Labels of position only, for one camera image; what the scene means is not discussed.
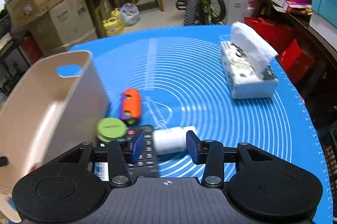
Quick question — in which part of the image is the white tissue box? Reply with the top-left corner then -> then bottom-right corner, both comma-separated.
220,22 -> 279,100

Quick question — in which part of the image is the white pill bottle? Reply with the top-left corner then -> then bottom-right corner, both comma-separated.
152,126 -> 197,155

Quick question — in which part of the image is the beige plastic storage bin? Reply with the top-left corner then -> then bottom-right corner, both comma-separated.
1,50 -> 109,223

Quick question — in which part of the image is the blue silicone baking mat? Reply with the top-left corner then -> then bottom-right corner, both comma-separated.
75,25 -> 333,223

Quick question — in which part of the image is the middle stacked cardboard box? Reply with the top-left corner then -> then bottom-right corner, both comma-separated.
29,0 -> 98,57

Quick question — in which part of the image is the green round tin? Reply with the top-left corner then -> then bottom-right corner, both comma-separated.
96,117 -> 127,143

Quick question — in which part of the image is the orange purple toy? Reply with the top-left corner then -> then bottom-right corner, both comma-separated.
119,88 -> 142,126

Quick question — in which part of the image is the grey plastic bag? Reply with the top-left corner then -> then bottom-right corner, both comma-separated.
119,3 -> 139,26

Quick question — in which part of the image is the black remote control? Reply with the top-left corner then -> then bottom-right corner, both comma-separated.
100,125 -> 159,182

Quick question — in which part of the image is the yellow detergent jug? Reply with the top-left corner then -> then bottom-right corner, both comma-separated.
102,8 -> 124,37

